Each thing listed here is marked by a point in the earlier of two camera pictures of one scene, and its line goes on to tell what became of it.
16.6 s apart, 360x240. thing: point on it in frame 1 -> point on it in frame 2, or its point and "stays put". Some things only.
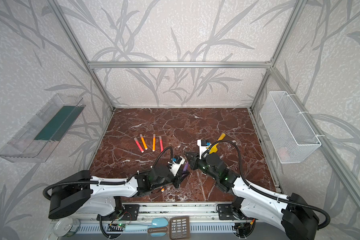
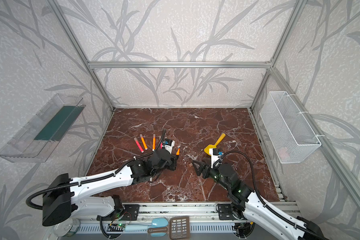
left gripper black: (176, 177) -> (171, 159)
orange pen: (144, 142) stays put
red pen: (139, 146) stays put
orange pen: (154, 143) stays put
